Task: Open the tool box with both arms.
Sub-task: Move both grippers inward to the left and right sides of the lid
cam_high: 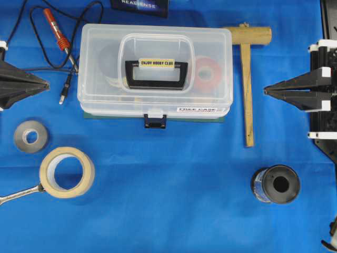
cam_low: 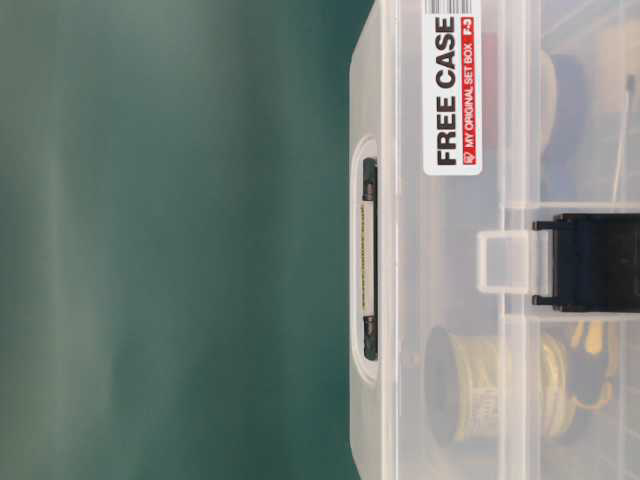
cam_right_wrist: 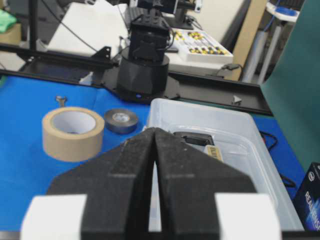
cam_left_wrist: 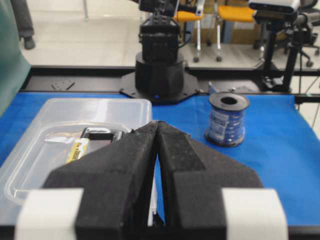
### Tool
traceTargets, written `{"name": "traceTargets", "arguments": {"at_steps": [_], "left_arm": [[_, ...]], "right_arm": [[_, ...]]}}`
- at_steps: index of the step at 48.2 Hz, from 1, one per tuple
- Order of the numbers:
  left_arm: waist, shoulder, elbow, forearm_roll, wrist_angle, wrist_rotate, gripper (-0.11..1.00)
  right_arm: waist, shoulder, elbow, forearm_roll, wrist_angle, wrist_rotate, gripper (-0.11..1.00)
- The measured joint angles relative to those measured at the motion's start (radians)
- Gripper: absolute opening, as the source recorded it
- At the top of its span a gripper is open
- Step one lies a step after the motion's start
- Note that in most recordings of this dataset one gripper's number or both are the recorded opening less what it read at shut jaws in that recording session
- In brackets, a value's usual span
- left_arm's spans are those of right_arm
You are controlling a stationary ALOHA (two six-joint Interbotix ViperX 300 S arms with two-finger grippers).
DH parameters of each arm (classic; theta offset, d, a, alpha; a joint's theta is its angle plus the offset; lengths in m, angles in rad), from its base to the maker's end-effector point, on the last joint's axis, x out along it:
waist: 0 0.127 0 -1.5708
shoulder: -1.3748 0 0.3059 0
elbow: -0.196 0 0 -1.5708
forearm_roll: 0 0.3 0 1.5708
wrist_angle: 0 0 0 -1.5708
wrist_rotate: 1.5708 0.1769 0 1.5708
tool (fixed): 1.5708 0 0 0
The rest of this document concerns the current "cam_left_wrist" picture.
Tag black office chair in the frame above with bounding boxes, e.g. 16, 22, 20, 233
282, 0, 320, 68

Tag camera on black stand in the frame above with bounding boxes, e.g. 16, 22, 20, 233
248, 0, 301, 92

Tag orange chair left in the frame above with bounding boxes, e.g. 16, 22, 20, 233
174, 0, 205, 63

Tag yellow labelled tool in box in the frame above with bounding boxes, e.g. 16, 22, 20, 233
66, 138, 89, 164

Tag clear plastic tool box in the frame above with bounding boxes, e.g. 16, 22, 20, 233
0, 98, 152, 226

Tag left gripper black foam left finger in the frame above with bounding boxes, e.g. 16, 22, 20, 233
14, 120, 159, 240

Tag blue table mat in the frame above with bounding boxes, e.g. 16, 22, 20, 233
0, 92, 320, 226

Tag orange chair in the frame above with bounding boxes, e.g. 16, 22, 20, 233
174, 0, 205, 63
213, 0, 264, 62

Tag blue wire spool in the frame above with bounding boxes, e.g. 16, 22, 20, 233
204, 92, 250, 148

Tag orange chair right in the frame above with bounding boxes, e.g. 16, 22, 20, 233
213, 0, 264, 62

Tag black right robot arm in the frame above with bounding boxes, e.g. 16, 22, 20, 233
123, 0, 289, 240

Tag person leg grey trousers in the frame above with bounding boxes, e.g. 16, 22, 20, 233
11, 0, 36, 50

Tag green curtain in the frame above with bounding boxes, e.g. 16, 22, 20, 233
0, 0, 31, 114

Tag left gripper black foam right finger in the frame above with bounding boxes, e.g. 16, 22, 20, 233
158, 120, 288, 240

